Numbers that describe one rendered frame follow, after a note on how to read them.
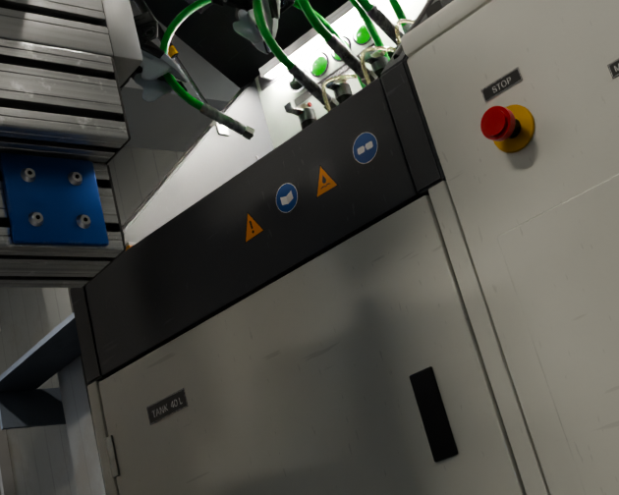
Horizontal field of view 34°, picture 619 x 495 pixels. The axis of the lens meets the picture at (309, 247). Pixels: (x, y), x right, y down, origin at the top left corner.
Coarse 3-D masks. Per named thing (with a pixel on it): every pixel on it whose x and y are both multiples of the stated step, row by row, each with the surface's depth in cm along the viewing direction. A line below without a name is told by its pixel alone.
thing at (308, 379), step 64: (320, 256) 127; (384, 256) 120; (448, 256) 114; (256, 320) 133; (320, 320) 126; (384, 320) 119; (448, 320) 113; (128, 384) 149; (192, 384) 140; (256, 384) 132; (320, 384) 125; (384, 384) 118; (448, 384) 112; (128, 448) 148; (192, 448) 139; (256, 448) 131; (320, 448) 124; (384, 448) 117; (448, 448) 111
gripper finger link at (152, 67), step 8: (144, 56) 167; (152, 56) 166; (168, 56) 166; (144, 64) 165; (152, 64) 166; (160, 64) 166; (168, 64) 165; (176, 64) 166; (144, 72) 164; (152, 72) 164; (160, 72) 165; (168, 72) 166; (176, 72) 166; (152, 80) 164; (184, 80) 166
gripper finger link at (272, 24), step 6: (264, 0) 167; (264, 6) 167; (252, 12) 163; (264, 12) 166; (252, 18) 163; (264, 18) 165; (270, 18) 166; (270, 24) 165; (276, 24) 166; (270, 30) 165; (276, 30) 166; (264, 42) 166
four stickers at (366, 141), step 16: (352, 144) 125; (368, 144) 123; (368, 160) 123; (320, 176) 128; (336, 176) 126; (288, 192) 131; (320, 192) 127; (256, 208) 135; (288, 208) 131; (240, 224) 137; (256, 224) 134
